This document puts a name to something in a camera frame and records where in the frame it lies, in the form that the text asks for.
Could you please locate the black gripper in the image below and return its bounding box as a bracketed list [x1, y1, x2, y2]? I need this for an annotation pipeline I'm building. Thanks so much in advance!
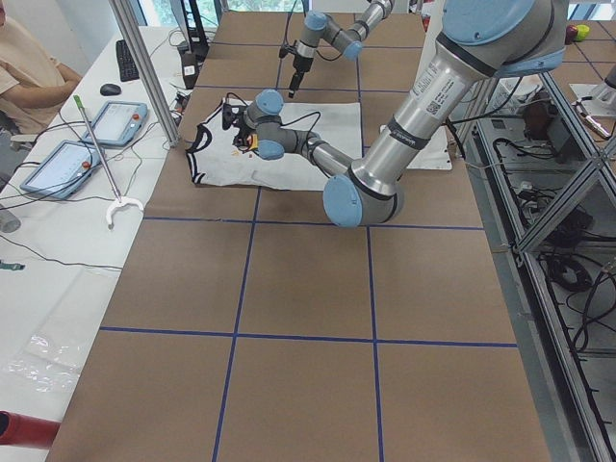
[233, 122, 255, 147]
[288, 54, 313, 98]

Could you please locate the grey t-shirt with cartoon print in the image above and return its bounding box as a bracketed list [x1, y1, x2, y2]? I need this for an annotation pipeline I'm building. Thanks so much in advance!
[186, 91, 362, 191]

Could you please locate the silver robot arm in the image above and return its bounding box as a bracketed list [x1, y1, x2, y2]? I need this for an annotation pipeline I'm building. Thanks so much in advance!
[279, 0, 395, 98]
[222, 0, 568, 227]

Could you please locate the far blue teach pendant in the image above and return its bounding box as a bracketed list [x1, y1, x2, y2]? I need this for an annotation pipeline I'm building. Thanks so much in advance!
[90, 100, 148, 148]

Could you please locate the blue teach pendant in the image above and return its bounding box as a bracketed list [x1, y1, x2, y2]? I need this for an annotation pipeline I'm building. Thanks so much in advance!
[20, 141, 100, 199]
[90, 100, 148, 148]

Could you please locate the black keyboard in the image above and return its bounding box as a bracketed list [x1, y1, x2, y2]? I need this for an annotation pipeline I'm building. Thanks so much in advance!
[115, 39, 140, 82]

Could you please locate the white reacher grabber stick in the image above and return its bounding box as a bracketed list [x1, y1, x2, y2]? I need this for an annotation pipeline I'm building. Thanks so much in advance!
[73, 95, 144, 230]

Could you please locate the black computer mouse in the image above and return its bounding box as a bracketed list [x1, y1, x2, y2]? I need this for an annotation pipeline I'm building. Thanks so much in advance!
[99, 83, 122, 96]

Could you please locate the near blue teach pendant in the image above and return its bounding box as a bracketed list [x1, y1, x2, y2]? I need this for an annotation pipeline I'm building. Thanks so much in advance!
[20, 141, 100, 199]

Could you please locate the seated person beige shirt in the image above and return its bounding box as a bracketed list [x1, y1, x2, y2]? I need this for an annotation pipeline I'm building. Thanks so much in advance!
[1, 9, 82, 135]

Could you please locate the clear plastic bag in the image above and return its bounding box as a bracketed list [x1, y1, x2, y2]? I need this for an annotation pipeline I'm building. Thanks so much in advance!
[1, 333, 85, 394]

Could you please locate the red cylinder object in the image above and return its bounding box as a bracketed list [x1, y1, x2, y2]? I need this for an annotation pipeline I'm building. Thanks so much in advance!
[1, 411, 61, 449]

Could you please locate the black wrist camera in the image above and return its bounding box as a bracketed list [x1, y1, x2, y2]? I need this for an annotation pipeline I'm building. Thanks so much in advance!
[278, 43, 297, 60]
[221, 103, 246, 130]

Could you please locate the white camera stand column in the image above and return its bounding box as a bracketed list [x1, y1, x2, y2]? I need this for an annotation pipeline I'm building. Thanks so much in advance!
[407, 0, 452, 170]

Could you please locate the aluminium frame post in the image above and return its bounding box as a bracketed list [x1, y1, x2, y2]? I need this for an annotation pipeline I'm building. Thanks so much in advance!
[109, 0, 179, 147]

